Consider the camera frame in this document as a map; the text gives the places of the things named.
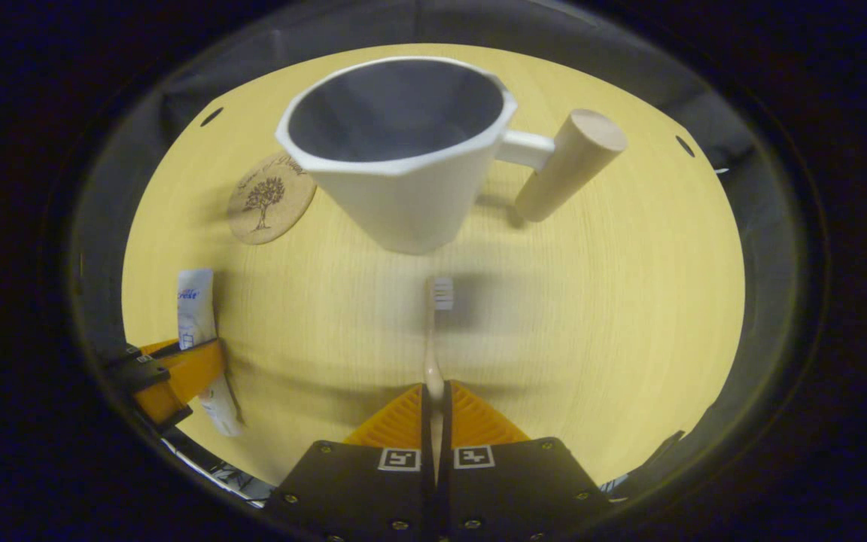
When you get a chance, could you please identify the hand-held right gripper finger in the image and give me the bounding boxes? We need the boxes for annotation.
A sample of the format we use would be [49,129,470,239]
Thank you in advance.
[264,382,434,542]
[433,380,615,542]

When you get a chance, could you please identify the white toothpaste tube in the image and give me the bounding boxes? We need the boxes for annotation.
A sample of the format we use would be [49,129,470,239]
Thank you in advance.
[176,269,245,438]

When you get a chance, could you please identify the beige toothbrush with white bristles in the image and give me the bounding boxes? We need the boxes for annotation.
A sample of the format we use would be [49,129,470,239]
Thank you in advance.
[422,276,455,483]

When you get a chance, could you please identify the round cork coaster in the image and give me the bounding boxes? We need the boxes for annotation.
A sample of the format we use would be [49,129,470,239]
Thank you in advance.
[227,153,318,245]

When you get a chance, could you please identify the white cup with wooden handle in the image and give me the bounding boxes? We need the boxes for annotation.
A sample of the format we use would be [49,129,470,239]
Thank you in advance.
[275,56,628,255]

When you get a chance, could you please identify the black backdrop cloth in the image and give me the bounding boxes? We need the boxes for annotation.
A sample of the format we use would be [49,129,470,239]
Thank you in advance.
[68,0,826,483]

